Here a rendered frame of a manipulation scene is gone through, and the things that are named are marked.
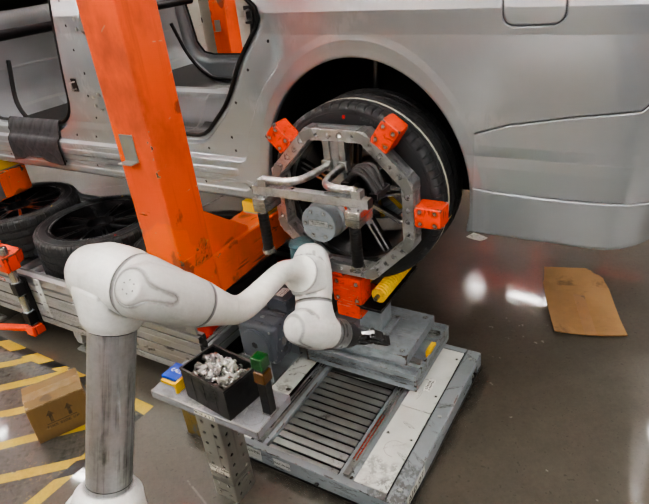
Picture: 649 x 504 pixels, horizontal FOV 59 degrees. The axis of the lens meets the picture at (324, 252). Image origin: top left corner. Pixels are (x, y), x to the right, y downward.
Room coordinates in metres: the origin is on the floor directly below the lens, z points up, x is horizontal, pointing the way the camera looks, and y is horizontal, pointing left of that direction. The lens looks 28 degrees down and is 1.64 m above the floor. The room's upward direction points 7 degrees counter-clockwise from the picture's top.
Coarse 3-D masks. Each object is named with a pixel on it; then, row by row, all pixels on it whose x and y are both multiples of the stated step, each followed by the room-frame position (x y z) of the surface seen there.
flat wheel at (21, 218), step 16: (32, 192) 3.42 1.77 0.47; (48, 192) 3.40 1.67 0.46; (64, 192) 3.24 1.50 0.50; (0, 208) 3.16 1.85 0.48; (16, 208) 3.23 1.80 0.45; (32, 208) 3.10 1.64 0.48; (48, 208) 3.01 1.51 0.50; (64, 208) 3.07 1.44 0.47; (0, 224) 2.86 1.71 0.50; (16, 224) 2.87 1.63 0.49; (32, 224) 2.91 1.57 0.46; (16, 240) 2.86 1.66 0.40; (32, 240) 2.89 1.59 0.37; (32, 256) 2.88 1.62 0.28
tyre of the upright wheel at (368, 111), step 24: (360, 96) 1.93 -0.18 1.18; (384, 96) 1.93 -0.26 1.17; (312, 120) 1.92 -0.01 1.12; (336, 120) 1.87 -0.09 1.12; (360, 120) 1.82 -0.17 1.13; (432, 120) 1.88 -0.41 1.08; (408, 144) 1.73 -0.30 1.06; (432, 144) 1.77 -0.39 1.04; (432, 168) 1.70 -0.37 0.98; (456, 168) 1.83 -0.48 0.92; (432, 192) 1.69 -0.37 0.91; (456, 192) 1.80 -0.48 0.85; (432, 240) 1.69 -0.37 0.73; (408, 264) 1.74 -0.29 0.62
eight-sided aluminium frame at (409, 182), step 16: (304, 128) 1.84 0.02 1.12; (320, 128) 1.81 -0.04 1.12; (336, 128) 1.79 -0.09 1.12; (352, 128) 1.79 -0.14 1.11; (368, 128) 1.75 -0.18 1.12; (304, 144) 1.85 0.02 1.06; (368, 144) 1.71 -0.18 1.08; (288, 160) 1.89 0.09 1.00; (384, 160) 1.69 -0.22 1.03; (400, 160) 1.70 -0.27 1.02; (272, 176) 1.93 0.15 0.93; (288, 176) 1.95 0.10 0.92; (400, 176) 1.66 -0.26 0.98; (416, 176) 1.68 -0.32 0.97; (416, 192) 1.67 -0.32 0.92; (288, 208) 1.92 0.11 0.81; (288, 224) 1.91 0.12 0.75; (416, 240) 1.65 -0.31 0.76; (336, 256) 1.86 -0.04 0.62; (384, 256) 1.74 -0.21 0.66; (400, 256) 1.66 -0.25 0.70; (352, 272) 1.77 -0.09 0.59; (368, 272) 1.73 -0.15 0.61
